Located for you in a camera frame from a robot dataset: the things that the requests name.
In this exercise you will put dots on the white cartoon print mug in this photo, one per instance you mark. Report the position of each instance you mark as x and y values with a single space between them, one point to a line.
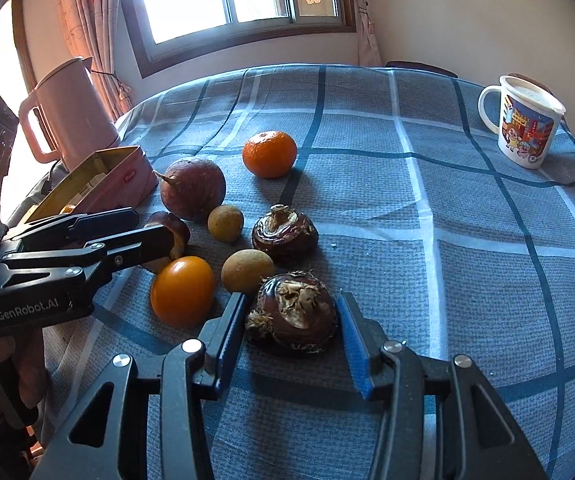
525 135

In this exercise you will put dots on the dark cut fruit piece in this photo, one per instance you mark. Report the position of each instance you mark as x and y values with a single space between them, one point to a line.
182 235

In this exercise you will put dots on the orange cherry tomato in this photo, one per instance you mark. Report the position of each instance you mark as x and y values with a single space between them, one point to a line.
182 290

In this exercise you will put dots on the blue plaid tablecloth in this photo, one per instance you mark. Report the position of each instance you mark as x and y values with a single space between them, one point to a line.
467 260

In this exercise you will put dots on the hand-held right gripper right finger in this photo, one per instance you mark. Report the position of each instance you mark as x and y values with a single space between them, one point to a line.
355 350

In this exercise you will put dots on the small brown longan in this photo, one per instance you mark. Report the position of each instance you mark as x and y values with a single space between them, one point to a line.
226 224
247 271

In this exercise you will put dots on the pink electric kettle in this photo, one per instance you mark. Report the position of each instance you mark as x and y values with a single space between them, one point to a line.
72 110

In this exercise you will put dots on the metal tray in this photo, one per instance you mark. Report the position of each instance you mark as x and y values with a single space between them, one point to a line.
117 185

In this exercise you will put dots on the person's left hand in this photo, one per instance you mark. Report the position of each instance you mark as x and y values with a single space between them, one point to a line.
24 355

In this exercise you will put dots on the orange mandarin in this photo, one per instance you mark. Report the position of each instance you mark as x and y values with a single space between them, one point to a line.
270 155

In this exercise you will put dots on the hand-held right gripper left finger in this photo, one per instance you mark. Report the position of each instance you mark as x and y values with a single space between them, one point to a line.
232 330

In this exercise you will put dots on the sliding glass window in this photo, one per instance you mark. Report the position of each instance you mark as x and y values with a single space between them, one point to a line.
182 0

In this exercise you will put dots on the white mug lid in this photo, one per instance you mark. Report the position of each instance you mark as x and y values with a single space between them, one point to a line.
532 95

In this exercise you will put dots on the purple passion fruit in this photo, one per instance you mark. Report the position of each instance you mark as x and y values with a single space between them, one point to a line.
195 187

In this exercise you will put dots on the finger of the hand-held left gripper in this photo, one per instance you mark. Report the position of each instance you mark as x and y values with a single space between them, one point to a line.
97 222
137 247

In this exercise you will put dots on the pink patterned curtain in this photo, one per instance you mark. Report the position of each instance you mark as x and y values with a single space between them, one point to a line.
87 10
367 35

